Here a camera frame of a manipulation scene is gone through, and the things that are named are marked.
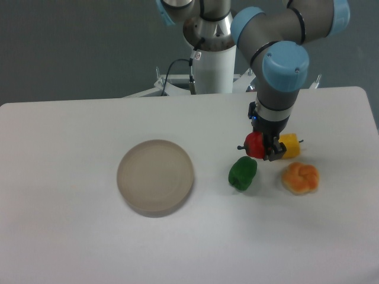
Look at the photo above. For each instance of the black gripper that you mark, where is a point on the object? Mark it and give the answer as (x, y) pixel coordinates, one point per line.
(270, 123)

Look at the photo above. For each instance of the red toy pepper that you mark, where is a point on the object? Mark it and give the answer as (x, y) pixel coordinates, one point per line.
(253, 145)

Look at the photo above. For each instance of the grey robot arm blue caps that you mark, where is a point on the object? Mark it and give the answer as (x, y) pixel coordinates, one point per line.
(271, 44)

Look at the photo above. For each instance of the yellow toy pepper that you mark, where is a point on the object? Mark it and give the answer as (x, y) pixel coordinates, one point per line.
(292, 144)

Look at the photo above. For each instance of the green toy pepper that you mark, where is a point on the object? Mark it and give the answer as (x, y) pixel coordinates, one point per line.
(242, 173)

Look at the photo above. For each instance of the knotted bread roll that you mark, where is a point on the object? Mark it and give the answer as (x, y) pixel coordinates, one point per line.
(300, 178)

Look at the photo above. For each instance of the beige round plate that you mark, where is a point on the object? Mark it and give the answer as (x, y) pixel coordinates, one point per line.
(155, 178)

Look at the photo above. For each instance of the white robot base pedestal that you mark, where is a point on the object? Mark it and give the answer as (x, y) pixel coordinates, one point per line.
(213, 54)

